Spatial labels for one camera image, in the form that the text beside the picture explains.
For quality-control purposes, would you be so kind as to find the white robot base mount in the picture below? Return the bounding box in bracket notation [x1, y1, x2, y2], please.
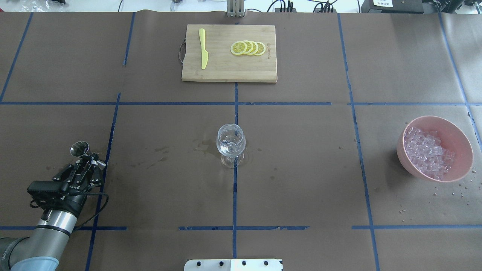
[184, 259, 284, 271]

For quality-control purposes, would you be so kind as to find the pink bowl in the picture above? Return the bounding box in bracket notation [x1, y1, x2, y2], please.
[397, 116, 474, 183]

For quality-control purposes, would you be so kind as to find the lemon slice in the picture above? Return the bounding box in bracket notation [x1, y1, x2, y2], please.
[247, 41, 259, 55]
[254, 41, 266, 56]
[243, 41, 253, 55]
[230, 41, 248, 55]

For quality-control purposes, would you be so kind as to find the yellow plastic knife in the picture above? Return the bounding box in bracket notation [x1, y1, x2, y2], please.
[198, 28, 209, 69]

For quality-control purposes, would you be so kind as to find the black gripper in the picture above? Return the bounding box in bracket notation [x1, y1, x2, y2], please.
[49, 160, 105, 217]

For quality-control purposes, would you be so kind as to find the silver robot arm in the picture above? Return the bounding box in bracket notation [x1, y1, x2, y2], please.
[1, 159, 106, 271]

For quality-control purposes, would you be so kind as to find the clear wine glass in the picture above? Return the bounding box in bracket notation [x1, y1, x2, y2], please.
[216, 123, 247, 168]

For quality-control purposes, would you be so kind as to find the clear ice cube pile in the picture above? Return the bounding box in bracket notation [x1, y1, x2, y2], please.
[403, 127, 456, 180]

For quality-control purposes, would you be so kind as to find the black camera cable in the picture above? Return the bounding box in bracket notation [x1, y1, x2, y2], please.
[75, 192, 110, 230]

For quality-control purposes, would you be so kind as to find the bamboo cutting board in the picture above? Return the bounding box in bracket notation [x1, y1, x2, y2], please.
[182, 24, 278, 83]

